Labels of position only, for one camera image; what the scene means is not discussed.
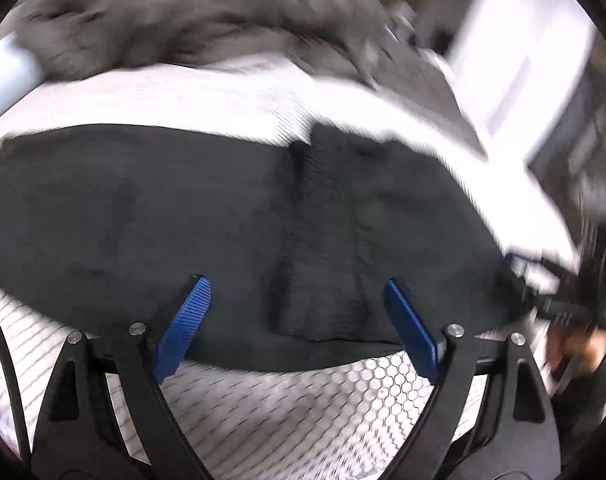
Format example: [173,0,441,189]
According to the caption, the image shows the white curtain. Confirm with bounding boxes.
[448,0,598,136]

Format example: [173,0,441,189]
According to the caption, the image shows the person's right forearm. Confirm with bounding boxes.
[553,355,606,441]

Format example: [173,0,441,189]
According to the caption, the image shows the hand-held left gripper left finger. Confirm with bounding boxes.
[30,274,212,480]

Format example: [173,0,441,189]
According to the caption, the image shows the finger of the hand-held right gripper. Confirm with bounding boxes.
[503,252,564,307]

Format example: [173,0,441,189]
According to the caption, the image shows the black cable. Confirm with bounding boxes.
[0,287,28,461]

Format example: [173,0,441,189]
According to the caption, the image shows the person's right hand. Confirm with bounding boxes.
[549,331,606,375]

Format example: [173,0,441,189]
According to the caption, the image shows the grey comforter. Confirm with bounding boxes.
[13,0,488,161]

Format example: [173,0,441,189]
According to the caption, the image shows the dark cabinet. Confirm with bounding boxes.
[528,50,606,241]

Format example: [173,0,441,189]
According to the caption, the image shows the light blue pillow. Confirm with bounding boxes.
[0,37,46,128]

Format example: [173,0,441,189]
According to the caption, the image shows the black pants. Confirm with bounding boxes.
[0,122,538,373]

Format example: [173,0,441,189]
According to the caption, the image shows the bed with honeycomb patterned sheet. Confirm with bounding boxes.
[0,55,584,480]

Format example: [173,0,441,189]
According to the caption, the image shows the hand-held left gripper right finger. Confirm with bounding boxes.
[384,277,564,480]

